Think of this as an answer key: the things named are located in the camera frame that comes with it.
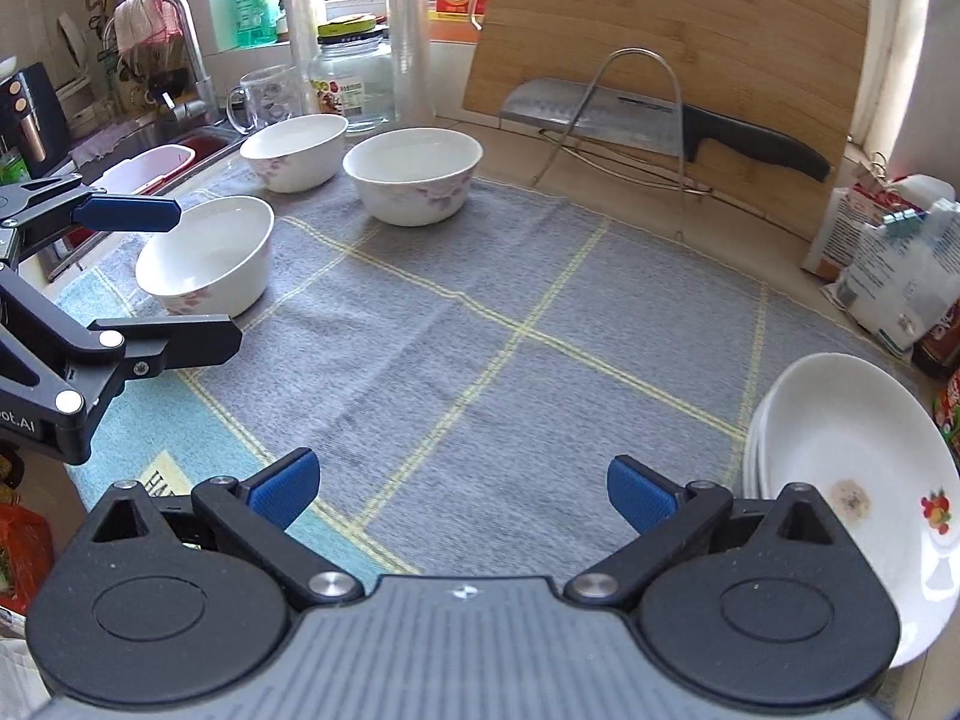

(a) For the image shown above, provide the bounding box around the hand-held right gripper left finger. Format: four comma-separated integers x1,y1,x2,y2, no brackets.
88,448,366,612

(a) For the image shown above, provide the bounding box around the pink plastic basin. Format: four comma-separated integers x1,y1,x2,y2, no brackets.
97,144,197,196

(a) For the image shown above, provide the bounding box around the santoku knife black handle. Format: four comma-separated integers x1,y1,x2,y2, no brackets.
499,77,833,182

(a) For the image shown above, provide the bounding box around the pink towel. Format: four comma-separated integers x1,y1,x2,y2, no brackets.
112,0,185,53

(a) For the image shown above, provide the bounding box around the large glass jar dark lid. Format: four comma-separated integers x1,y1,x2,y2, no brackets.
309,13,398,132

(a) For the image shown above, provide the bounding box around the red plastic basin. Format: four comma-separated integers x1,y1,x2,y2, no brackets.
169,131,241,166

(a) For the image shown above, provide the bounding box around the clear plastic roll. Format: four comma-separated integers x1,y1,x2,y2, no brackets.
281,0,320,83

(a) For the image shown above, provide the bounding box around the green-lid sauce jar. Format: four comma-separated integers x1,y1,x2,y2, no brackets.
932,367,960,466

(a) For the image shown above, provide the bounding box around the dark soy sauce bottle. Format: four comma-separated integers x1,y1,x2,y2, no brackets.
910,319,960,382

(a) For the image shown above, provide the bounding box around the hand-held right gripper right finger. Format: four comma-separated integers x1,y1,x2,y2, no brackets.
564,456,837,612

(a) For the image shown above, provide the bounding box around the clear glass mug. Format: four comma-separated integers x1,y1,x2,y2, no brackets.
225,65,308,136

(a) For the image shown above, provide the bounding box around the white blue-print plastic bag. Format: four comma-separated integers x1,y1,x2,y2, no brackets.
821,174,960,357

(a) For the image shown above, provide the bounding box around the steel kitchen faucet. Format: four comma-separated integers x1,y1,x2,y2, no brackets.
146,0,218,125

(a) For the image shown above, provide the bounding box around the bamboo cutting board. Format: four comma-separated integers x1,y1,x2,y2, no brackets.
461,0,871,242

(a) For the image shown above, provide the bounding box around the red plastic bag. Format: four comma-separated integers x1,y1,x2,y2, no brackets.
0,502,57,616

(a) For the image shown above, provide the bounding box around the grey checked dish mat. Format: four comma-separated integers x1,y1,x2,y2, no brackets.
52,157,920,593

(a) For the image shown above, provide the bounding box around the black kitchen appliance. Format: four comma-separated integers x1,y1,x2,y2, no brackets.
0,64,72,181

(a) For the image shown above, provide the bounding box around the clear plastic cup stack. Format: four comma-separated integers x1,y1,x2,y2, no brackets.
386,0,434,125

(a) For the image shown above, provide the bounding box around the white bowl pink floral print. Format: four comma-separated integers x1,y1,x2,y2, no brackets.
135,196,275,318
343,129,482,227
240,115,350,194

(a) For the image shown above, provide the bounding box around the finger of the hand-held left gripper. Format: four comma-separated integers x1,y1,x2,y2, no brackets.
0,270,243,422
0,174,182,257

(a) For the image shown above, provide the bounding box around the metal wire rack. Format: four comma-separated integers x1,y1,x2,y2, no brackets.
499,47,713,242

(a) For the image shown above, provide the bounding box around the stainless steel sink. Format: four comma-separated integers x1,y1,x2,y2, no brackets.
45,112,241,282

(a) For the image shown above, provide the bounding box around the white orange-print bag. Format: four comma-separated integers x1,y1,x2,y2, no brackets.
801,184,893,282

